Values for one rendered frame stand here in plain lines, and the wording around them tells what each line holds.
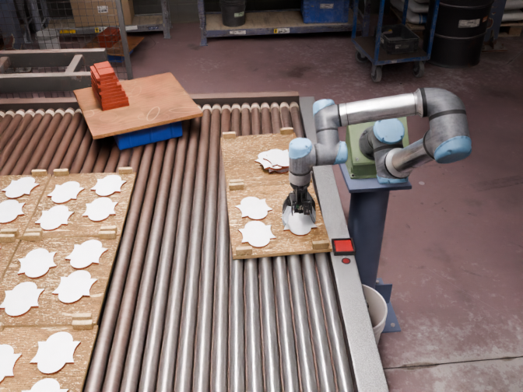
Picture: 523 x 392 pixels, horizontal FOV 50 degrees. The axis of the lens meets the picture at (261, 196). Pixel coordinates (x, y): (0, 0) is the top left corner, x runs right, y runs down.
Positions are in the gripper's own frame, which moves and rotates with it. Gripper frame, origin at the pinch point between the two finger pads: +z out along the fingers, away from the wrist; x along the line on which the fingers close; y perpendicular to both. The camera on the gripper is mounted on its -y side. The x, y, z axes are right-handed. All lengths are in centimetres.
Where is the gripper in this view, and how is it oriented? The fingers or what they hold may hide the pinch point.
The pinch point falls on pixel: (298, 221)
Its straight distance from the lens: 208.8
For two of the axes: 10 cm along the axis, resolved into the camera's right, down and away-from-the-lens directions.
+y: 1.1, 5.9, -8.0
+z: 0.4, 8.0, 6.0
